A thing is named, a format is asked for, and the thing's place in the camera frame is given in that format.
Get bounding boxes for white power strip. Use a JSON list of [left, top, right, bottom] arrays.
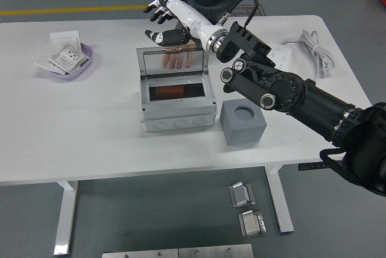
[[267, 42, 293, 71]]

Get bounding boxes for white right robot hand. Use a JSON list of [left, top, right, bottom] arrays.
[[143, 0, 227, 48]]

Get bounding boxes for person's hand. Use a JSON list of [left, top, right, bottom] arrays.
[[161, 45, 200, 69]]

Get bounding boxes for silver metal floor box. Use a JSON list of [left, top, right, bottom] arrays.
[[228, 181, 256, 209], [238, 209, 268, 238]]

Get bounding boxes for white flat plate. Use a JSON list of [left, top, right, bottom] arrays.
[[34, 58, 66, 75]]

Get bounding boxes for white table leg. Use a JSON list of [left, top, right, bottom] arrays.
[[53, 180, 80, 256], [265, 164, 295, 234]]

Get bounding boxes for white power cord with plug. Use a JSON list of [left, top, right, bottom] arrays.
[[280, 30, 335, 80]]

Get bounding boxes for black table control panel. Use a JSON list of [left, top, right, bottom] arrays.
[[298, 161, 328, 171]]

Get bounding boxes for white switch plate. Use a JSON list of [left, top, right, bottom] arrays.
[[49, 31, 81, 52]]

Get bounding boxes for brown floor sign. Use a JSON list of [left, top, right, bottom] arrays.
[[233, 4, 267, 17]]

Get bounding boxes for white wall socket panel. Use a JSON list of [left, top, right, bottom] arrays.
[[46, 43, 91, 74]]

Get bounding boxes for grey metal base plate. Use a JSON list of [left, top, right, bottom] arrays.
[[178, 243, 254, 258], [101, 248, 179, 258]]

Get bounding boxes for grey electrical box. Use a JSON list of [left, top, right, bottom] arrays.
[[136, 43, 218, 133]]

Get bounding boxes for grey cube with round hole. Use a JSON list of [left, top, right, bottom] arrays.
[[219, 98, 268, 146]]

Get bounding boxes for orange cylinder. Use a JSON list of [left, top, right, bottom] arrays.
[[150, 86, 185, 99]]

